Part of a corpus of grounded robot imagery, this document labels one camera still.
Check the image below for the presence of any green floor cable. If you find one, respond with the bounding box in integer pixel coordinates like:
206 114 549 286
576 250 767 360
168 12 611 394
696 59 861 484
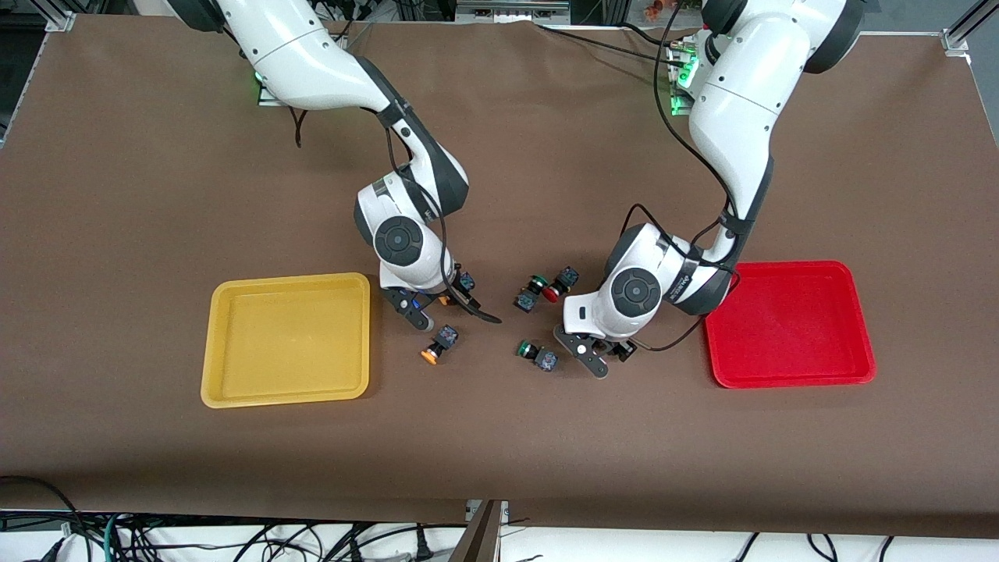
101 514 127 562

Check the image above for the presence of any yellow mushroom push button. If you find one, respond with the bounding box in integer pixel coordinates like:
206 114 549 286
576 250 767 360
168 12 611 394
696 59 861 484
439 271 478 308
420 325 460 366

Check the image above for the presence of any aluminium frame corner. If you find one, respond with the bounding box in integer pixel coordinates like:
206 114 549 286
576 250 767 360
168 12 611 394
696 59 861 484
43 0 79 33
940 0 999 55

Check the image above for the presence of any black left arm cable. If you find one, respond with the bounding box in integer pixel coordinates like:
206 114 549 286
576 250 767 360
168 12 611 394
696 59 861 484
620 0 742 354

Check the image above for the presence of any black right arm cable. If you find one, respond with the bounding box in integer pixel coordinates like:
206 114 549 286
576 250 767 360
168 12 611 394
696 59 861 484
385 117 503 324

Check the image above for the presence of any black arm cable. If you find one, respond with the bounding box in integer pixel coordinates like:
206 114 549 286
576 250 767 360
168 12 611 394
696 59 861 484
620 0 742 354
385 117 503 324

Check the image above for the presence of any brown table mat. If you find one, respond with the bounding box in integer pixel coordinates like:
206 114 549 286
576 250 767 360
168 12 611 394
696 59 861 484
0 14 999 539

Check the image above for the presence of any red plastic tray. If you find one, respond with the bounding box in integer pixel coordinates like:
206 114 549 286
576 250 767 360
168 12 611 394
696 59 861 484
704 260 877 389

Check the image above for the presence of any black floor cable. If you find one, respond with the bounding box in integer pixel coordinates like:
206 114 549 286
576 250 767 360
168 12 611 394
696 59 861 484
0 475 87 562

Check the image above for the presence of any yellow plastic tray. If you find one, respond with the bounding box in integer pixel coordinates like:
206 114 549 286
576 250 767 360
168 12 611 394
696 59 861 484
201 272 372 409

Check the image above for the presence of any red mushroom push button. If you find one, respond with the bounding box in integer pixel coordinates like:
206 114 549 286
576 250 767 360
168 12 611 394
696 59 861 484
542 266 581 304

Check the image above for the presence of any green push button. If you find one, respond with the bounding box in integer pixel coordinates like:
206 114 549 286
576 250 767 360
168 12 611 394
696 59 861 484
516 340 560 373
513 274 549 314

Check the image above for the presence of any black cable on mat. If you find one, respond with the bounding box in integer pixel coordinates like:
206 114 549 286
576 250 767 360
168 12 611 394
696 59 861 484
537 22 689 65

